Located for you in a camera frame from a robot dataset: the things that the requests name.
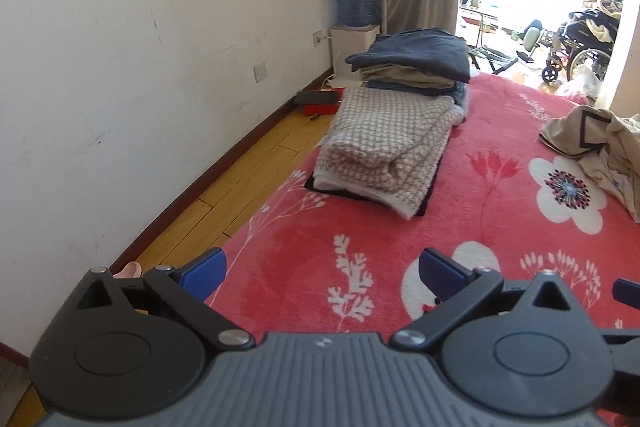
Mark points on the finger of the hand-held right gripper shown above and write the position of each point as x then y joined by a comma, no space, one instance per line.
627,338
627,291

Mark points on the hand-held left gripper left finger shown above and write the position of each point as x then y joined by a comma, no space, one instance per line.
205,272

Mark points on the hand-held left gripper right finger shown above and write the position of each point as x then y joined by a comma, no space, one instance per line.
440,274

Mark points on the beige houndstooth knit sweater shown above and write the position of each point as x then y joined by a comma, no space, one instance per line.
385,147

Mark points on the stack of folded clothes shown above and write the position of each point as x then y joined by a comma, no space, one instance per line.
457,99

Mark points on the red floral blanket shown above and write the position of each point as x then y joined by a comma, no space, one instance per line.
475,217

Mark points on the black folded garment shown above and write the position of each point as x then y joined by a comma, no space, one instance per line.
430,202

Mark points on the pink slipper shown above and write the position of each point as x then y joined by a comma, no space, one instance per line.
127,271

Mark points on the white garment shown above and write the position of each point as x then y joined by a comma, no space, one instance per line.
620,187

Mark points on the cream garment with black trim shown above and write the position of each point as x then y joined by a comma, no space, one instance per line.
575,127

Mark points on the khaki folded garment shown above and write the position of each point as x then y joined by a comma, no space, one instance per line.
400,74

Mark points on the red and black box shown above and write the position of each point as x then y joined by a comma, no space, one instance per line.
320,102

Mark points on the clear plastic bag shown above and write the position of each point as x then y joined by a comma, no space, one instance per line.
580,82

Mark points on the folding stool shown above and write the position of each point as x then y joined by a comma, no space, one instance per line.
492,59

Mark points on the navy folded garment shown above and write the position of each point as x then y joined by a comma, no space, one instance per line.
420,49

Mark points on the white water dispenser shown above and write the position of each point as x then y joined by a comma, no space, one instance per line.
350,52

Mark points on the green padded chair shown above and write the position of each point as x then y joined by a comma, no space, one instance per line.
530,39

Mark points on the black wheelchair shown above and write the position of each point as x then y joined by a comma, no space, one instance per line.
582,42

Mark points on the white wall socket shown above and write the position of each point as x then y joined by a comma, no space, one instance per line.
260,72
319,38

